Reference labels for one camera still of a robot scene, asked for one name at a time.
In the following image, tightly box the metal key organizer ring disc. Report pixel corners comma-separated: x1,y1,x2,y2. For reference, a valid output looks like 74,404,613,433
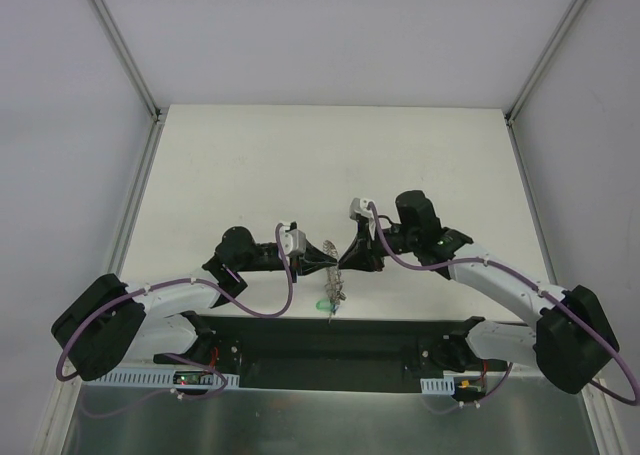
323,240,346,307

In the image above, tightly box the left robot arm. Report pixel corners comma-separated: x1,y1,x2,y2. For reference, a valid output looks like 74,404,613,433
51,223,337,382

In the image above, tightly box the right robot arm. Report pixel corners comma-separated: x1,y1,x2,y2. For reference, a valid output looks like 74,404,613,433
338,190,620,394

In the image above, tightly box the green key tag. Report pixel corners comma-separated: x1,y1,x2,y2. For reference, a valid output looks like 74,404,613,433
316,300,333,312

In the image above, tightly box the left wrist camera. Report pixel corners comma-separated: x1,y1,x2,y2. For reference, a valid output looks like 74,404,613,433
277,221,307,257

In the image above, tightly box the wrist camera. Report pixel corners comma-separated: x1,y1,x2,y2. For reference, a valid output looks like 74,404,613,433
277,221,307,257
349,198,376,239

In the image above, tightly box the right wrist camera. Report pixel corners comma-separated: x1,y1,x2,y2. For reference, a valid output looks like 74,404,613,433
349,198,376,239

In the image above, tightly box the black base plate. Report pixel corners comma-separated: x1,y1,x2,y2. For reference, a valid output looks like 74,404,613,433
149,312,574,401

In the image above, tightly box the right white cable duct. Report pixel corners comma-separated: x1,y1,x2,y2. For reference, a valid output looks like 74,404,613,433
420,375,456,396

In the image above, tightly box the white cable duct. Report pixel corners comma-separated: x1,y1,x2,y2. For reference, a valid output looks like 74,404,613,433
88,368,240,390
420,375,456,396

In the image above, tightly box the left white cable duct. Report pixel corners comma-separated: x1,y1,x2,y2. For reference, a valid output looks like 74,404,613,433
88,368,240,390

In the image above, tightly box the left aluminium frame rail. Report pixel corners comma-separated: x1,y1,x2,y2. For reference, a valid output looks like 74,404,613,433
79,0,169,326

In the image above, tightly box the aluminium frame rail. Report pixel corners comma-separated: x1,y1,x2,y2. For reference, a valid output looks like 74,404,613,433
79,0,169,326
504,0,604,326

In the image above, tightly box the right aluminium frame rail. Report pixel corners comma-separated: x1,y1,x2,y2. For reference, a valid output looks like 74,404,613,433
504,0,604,326

